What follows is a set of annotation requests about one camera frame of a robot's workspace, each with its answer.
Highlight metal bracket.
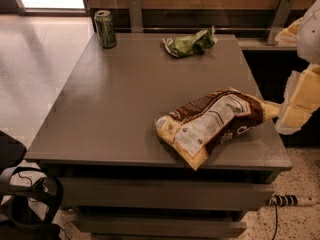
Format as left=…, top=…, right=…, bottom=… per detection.
left=128, top=0, right=143, bottom=33
left=265, top=0, right=295, bottom=46

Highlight crumpled green chip bag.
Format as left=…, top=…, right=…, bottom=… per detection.
left=162, top=27, right=218, bottom=58

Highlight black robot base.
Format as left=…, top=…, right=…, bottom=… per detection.
left=0, top=131, right=63, bottom=240

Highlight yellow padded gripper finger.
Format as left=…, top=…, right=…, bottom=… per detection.
left=275, top=18, right=302, bottom=44
left=275, top=64, right=320, bottom=135

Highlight left metal bracket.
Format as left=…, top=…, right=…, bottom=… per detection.
left=128, top=0, right=143, bottom=33

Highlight black power cable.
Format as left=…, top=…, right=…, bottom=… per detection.
left=271, top=198, right=279, bottom=240

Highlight brown yellow chip bag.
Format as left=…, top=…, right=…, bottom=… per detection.
left=155, top=88, right=280, bottom=170

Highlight striped power strip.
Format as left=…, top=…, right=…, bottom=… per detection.
left=266, top=195, right=318, bottom=207

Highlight lower grey drawer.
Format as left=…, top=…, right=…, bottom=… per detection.
left=72, top=216, right=246, bottom=239

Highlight grey drawer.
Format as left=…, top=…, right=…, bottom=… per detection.
left=72, top=216, right=246, bottom=239
left=61, top=178, right=272, bottom=211

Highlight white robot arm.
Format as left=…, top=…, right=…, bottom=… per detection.
left=276, top=0, right=320, bottom=135

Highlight right metal bracket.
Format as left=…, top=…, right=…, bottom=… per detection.
left=265, top=0, right=295, bottom=46

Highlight upper grey drawer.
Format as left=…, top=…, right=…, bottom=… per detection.
left=61, top=178, right=272, bottom=211

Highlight green soda can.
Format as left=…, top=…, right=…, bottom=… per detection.
left=94, top=10, right=117, bottom=48

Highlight grey drawer cabinet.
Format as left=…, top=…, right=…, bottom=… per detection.
left=26, top=33, right=291, bottom=240

